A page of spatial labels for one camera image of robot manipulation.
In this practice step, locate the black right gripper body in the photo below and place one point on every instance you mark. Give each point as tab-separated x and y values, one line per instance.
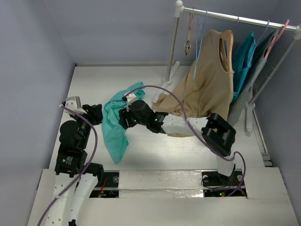
124	118

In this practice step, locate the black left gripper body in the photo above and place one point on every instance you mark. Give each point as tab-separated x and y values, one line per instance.
91	115

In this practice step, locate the teal t shirt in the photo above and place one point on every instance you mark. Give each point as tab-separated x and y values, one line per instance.
114	135

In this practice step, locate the light blue wire hanger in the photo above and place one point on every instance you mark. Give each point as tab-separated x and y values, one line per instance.
199	42

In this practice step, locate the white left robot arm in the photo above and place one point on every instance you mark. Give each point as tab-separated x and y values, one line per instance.
75	175

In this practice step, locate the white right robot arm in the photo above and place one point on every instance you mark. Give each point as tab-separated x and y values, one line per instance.
216	133

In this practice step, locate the wooden clip hanger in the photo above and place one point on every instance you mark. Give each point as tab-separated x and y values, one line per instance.
187	45

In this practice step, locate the grey hanging shirt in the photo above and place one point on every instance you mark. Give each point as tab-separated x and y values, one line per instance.
258	63

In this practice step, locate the turquoise hanging shirt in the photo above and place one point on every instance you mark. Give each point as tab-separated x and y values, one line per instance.
241	63

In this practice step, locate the pink hanger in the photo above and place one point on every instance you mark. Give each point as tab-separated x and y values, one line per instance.
275	39

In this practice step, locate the beige tank top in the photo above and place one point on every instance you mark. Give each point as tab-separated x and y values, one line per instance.
212	92

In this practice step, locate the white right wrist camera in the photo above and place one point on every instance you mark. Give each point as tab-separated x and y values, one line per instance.
129	98

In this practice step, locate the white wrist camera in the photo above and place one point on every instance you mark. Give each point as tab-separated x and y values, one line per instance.
129	98
74	104

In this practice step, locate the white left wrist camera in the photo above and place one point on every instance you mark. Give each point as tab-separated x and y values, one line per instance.
74	104

